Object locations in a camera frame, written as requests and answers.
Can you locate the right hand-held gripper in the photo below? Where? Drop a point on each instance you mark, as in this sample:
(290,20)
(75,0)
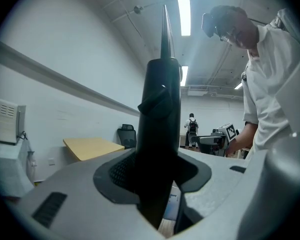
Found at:
(227,134)

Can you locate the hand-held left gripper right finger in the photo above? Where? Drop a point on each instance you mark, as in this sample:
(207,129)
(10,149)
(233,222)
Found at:
(220,184)

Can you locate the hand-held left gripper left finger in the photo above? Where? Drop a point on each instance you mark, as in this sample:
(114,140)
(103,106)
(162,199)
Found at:
(77,196)

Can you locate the person's right forearm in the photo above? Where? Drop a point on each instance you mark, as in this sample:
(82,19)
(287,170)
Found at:
(245,136)

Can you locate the ceiling air conditioner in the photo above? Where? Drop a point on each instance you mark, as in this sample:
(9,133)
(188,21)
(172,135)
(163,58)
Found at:
(197,91)

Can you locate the yellow table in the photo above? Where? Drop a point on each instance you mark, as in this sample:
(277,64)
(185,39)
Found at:
(90,146)

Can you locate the long ceiling light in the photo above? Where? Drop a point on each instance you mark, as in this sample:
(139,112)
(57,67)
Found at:
(238,85)
(184,75)
(183,9)

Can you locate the black office chair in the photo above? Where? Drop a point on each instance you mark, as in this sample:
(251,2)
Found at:
(126,139)

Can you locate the person's white shirt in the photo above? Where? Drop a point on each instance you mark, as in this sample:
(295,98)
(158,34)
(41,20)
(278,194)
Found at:
(265,84)

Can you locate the person's glasses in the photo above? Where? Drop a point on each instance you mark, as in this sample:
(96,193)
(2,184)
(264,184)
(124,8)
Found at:
(225,37)

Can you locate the white box appliance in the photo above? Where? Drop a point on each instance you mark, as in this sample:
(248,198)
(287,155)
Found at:
(5,119)

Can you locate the person's head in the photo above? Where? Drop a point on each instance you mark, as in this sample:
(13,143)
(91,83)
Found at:
(242,31)

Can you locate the ceiling smoke detector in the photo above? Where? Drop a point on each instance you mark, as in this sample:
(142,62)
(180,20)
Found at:
(138,9)

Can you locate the white wall socket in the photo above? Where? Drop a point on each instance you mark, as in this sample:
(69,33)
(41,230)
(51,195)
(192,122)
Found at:
(51,161)

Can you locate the grey wall duct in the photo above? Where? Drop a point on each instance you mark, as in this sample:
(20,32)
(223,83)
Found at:
(65,84)

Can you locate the black head-mounted camera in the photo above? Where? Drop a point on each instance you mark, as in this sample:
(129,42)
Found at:
(208,25)

